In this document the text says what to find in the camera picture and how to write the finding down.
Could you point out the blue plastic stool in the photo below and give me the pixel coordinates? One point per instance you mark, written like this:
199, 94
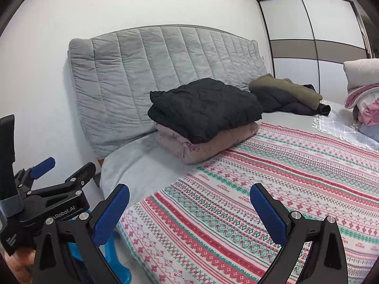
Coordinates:
118, 266

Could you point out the light blue folded quilt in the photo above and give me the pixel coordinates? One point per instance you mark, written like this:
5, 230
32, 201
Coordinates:
370, 131

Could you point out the grey bed sheet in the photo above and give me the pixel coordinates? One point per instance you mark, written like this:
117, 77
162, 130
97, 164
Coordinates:
139, 165

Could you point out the black quilted jacket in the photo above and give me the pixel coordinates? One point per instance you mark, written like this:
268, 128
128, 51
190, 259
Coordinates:
204, 106

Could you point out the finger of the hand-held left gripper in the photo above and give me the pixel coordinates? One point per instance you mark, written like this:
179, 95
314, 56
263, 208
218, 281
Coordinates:
86, 171
44, 164

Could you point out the patterned pink green blanket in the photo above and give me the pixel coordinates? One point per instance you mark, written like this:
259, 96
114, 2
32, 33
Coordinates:
237, 171

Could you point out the pink white folded quilt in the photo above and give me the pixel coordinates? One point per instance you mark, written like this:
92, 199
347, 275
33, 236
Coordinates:
370, 100

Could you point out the pink floral pillow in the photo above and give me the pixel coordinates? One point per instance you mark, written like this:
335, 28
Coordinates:
207, 148

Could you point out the olive jacket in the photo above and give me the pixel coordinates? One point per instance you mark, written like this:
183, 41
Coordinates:
296, 90

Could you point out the white lace cloth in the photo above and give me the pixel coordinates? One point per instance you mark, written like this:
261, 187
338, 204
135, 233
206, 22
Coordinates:
337, 124

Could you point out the person's left hand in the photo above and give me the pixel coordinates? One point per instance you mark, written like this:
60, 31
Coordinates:
22, 269

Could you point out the grey quilted headboard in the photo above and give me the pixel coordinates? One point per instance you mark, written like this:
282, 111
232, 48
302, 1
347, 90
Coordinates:
133, 74

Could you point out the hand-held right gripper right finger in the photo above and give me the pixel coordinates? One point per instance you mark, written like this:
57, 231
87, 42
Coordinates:
268, 213

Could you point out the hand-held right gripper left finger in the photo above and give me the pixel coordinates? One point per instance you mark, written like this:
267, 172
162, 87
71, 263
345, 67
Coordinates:
111, 216

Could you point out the white grey sliding wardrobe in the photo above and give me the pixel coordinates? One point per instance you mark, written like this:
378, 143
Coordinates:
296, 35

